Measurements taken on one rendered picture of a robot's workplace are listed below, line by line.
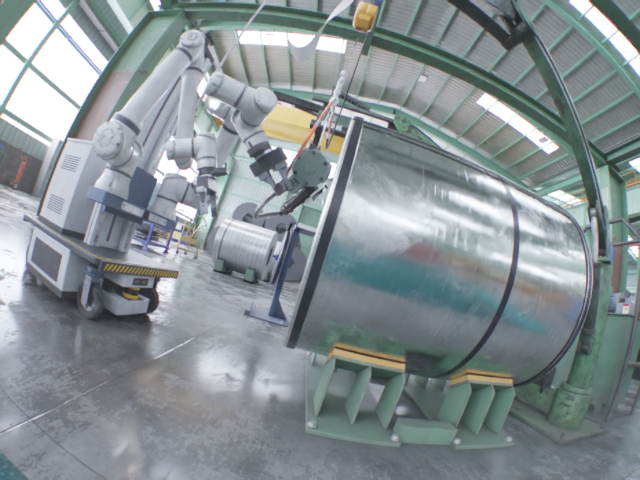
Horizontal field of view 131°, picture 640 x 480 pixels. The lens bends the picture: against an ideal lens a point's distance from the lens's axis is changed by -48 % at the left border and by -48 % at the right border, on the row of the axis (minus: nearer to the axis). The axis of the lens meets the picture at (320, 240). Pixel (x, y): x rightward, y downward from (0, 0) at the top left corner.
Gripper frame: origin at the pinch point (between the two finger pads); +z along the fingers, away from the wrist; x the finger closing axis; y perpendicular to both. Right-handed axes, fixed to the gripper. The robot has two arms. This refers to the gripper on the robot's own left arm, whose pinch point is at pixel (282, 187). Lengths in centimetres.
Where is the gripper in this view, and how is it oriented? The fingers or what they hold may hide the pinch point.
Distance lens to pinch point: 101.7
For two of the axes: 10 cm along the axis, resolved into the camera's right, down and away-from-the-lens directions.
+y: 1.4, -2.7, 9.5
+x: -8.6, 4.4, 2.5
